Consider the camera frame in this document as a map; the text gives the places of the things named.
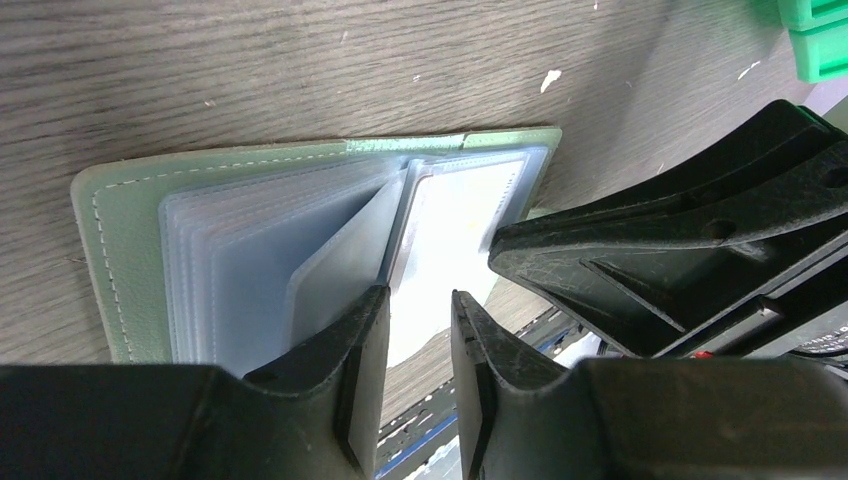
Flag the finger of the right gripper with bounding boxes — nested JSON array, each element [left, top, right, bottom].
[[489, 100, 847, 358]]

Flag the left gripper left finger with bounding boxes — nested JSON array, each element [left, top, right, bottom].
[[1, 286, 389, 479]]

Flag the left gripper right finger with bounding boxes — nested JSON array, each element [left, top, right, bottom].
[[451, 291, 847, 479]]

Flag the white credit card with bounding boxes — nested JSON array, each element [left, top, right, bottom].
[[388, 160, 525, 366]]

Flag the green bin with gold card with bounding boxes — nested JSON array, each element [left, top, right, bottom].
[[777, 0, 847, 84]]

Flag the aluminium rail frame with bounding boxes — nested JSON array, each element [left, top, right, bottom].
[[382, 331, 606, 479]]

